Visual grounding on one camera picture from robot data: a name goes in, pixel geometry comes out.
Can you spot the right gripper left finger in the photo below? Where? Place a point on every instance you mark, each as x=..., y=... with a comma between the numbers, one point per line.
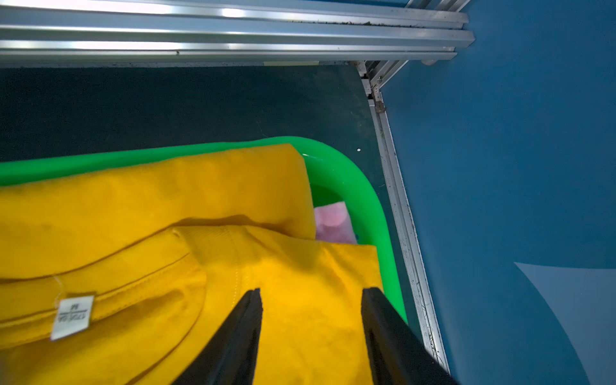
x=230, y=357

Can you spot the rear frame crossbar aluminium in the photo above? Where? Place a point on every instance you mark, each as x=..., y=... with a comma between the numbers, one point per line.
x=92, y=32

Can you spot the right side table rail aluminium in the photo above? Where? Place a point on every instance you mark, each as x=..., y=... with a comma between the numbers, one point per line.
x=414, y=275

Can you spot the pink t-shirt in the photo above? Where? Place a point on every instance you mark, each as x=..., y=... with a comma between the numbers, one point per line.
x=333, y=224

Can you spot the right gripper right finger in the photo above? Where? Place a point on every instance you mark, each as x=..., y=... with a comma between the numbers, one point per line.
x=396, y=356

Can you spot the green plastic basket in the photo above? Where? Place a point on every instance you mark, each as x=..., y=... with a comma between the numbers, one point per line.
x=333, y=177

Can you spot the yellow t-shirt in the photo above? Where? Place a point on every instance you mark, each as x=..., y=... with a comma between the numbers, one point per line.
x=123, y=276

